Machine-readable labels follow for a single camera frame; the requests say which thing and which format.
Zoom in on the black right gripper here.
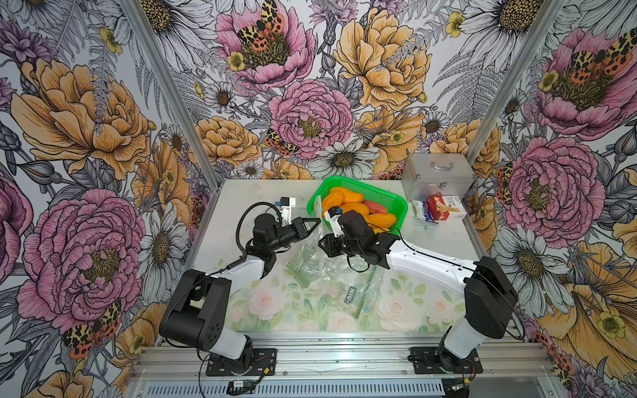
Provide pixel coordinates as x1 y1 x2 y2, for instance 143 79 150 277
317 234 363 258

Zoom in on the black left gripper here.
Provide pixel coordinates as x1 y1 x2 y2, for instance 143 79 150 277
269 216 321 250

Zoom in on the orange mango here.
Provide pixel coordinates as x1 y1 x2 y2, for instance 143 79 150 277
321 191 344 215

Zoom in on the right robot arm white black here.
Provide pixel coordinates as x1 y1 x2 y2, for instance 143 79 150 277
318 212 519 373

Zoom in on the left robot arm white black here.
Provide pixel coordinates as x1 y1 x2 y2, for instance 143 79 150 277
159 213 321 374

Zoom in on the pile of clear zip bags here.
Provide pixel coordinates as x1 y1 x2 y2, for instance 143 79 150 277
286 235 384 320

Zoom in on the red mango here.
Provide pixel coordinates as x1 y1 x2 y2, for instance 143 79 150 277
362 201 388 214

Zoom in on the orange mango basket front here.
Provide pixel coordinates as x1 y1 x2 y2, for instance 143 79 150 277
364 213 396 230

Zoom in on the green plastic basket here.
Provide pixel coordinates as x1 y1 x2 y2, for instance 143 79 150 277
307 177 408 233

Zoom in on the blue white small packet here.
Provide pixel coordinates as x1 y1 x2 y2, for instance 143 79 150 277
411 200 434 222

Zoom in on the red white snack box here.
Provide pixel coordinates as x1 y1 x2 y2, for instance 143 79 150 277
426 193 467 222

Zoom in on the silver metal case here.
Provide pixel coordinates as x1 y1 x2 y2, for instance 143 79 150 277
401 154 476 202

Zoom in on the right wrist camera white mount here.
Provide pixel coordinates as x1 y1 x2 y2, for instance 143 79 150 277
323 207 343 238

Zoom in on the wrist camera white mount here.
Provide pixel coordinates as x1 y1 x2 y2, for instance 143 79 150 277
323 207 343 238
276 197 296 227

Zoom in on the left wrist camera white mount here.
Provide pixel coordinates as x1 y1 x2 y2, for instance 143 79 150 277
276 197 296 227

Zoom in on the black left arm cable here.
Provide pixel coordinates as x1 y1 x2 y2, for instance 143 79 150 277
233 201 285 260

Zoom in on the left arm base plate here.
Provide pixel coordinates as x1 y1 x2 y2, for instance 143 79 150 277
205 348 278 376

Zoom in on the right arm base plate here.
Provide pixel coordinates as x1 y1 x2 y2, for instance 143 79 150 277
407 346 484 376

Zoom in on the aluminium front rail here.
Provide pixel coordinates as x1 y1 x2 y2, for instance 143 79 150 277
132 332 552 381

